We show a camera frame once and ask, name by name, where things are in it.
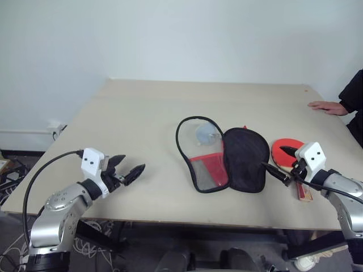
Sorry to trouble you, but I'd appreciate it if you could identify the bystander bare hand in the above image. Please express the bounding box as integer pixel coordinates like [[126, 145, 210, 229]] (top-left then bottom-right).
[[307, 101, 348, 116]]

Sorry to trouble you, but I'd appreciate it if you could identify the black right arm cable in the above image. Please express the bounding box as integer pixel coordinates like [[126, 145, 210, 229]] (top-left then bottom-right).
[[293, 175, 363, 203]]

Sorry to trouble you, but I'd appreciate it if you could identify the red table tennis paddle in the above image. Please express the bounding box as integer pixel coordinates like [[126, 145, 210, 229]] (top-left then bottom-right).
[[271, 138, 314, 203]]

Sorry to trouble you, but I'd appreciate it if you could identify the white and blue plush ball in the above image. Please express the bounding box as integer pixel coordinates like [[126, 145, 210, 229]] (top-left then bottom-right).
[[195, 123, 222, 147]]

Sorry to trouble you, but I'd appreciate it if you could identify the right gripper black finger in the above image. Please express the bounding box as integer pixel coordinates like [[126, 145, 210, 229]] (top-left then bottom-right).
[[262, 161, 290, 186], [279, 146, 297, 158]]

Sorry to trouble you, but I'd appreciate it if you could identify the white wall power socket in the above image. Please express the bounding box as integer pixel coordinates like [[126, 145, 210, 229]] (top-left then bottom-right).
[[47, 120, 68, 139]]

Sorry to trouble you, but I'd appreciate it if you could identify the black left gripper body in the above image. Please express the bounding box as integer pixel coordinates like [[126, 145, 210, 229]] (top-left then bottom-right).
[[100, 155, 127, 194]]

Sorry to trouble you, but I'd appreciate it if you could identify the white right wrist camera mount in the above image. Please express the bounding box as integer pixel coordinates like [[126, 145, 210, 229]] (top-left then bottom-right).
[[294, 141, 326, 182]]

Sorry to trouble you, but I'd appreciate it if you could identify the dark grey rounded shape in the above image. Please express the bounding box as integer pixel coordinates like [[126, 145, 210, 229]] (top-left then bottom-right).
[[220, 248, 261, 272], [154, 245, 196, 272]]

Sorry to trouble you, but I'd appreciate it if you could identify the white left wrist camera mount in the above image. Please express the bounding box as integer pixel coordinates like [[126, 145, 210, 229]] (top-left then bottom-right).
[[81, 147, 111, 201]]

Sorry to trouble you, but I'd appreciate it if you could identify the black floor cable tangle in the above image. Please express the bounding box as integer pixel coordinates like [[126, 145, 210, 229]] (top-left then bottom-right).
[[0, 158, 32, 207]]

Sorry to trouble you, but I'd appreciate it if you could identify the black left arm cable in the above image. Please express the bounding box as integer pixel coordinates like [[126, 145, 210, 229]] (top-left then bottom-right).
[[22, 150, 85, 250]]

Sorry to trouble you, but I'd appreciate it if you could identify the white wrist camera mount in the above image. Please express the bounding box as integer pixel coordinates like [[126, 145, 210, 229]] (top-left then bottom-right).
[[81, 147, 111, 201], [294, 141, 326, 182]]

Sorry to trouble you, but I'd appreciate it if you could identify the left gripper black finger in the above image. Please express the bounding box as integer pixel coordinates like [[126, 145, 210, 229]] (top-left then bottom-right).
[[109, 154, 126, 171], [123, 163, 146, 186]]

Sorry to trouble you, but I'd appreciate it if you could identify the bystander in dark jacket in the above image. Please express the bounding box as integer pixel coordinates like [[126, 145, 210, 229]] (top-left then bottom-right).
[[339, 69, 363, 148]]

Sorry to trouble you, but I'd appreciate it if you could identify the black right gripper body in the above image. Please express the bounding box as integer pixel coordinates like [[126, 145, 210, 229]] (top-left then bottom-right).
[[289, 158, 309, 182]]

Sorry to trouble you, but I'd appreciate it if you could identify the white wall cable trunking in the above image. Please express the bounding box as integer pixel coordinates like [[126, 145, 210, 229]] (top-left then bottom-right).
[[0, 129, 54, 136]]

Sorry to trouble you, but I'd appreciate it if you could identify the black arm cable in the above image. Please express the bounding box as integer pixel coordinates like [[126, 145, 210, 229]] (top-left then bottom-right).
[[293, 175, 363, 203], [22, 150, 85, 250]]

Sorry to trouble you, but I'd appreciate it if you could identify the white shoe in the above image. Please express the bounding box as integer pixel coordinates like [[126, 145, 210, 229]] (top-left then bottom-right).
[[294, 252, 323, 271]]

